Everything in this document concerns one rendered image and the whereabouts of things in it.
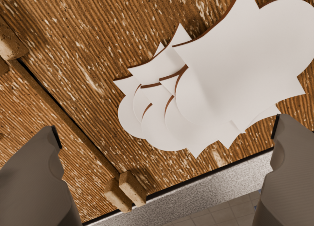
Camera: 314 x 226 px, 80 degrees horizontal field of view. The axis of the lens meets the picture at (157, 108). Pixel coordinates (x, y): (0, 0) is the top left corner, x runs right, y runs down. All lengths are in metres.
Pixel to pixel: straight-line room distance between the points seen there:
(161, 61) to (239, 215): 2.17
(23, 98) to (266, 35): 0.28
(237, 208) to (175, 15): 2.10
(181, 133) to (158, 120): 0.03
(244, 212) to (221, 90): 2.12
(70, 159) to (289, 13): 0.32
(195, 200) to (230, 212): 1.82
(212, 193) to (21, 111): 0.35
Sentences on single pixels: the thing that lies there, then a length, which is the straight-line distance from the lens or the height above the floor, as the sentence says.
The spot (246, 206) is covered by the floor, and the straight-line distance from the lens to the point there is 2.22.
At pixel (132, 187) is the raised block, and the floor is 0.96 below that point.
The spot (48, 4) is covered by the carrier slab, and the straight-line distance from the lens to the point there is 0.25.
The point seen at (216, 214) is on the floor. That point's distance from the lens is 2.21.
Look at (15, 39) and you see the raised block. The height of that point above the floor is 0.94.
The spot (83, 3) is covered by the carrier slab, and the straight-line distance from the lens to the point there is 0.24.
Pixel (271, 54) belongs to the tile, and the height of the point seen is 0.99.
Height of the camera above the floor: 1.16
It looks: 63 degrees down
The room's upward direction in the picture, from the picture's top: 177 degrees clockwise
